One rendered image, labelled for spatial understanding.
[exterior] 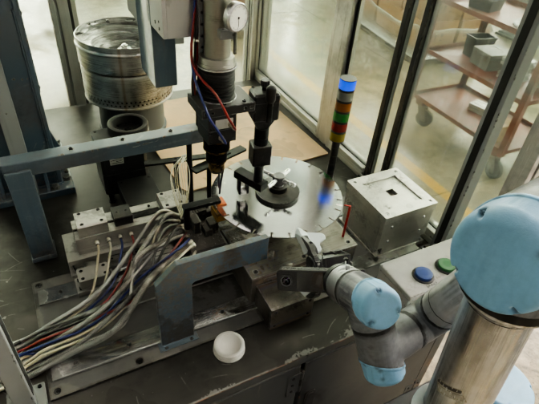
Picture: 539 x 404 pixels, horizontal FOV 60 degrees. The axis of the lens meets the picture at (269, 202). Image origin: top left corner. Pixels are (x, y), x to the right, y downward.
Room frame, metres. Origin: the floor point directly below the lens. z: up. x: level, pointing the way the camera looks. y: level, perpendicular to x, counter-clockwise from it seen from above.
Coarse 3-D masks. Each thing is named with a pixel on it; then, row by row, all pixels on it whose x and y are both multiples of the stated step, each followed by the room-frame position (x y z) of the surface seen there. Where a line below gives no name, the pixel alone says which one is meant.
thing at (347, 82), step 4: (340, 76) 1.20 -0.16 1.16; (344, 76) 1.20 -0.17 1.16; (348, 76) 1.20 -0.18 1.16; (352, 76) 1.20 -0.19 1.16; (340, 80) 1.19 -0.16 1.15; (344, 80) 1.17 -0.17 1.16; (348, 80) 1.18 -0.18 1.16; (352, 80) 1.18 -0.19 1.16; (356, 80) 1.18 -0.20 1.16; (340, 84) 1.18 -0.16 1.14; (344, 84) 1.17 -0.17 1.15; (348, 84) 1.17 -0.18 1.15; (352, 84) 1.17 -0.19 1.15; (340, 88) 1.18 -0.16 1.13; (344, 88) 1.17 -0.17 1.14; (348, 88) 1.17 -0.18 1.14; (352, 88) 1.17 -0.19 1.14
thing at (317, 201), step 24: (264, 168) 1.03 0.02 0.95; (312, 168) 1.05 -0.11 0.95; (216, 192) 0.91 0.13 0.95; (312, 192) 0.95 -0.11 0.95; (336, 192) 0.96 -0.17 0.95; (240, 216) 0.83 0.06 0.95; (264, 216) 0.84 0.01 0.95; (288, 216) 0.84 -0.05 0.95; (312, 216) 0.85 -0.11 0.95; (336, 216) 0.86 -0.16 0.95
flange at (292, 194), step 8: (296, 184) 0.96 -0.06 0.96; (256, 192) 0.92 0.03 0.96; (264, 192) 0.91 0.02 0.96; (272, 192) 0.91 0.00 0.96; (280, 192) 0.91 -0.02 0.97; (288, 192) 0.92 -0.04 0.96; (296, 192) 0.93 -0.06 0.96; (264, 200) 0.89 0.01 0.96; (272, 200) 0.89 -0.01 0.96; (280, 200) 0.89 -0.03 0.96; (288, 200) 0.89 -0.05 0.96; (296, 200) 0.91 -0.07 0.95
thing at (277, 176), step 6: (288, 168) 0.97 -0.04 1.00; (270, 174) 0.94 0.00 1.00; (276, 174) 0.94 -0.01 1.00; (282, 174) 0.94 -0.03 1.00; (276, 180) 0.92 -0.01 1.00; (282, 180) 0.92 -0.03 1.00; (288, 180) 0.92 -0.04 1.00; (270, 186) 0.89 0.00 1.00; (276, 186) 0.92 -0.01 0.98; (282, 186) 0.93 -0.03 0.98; (294, 186) 0.91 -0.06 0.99
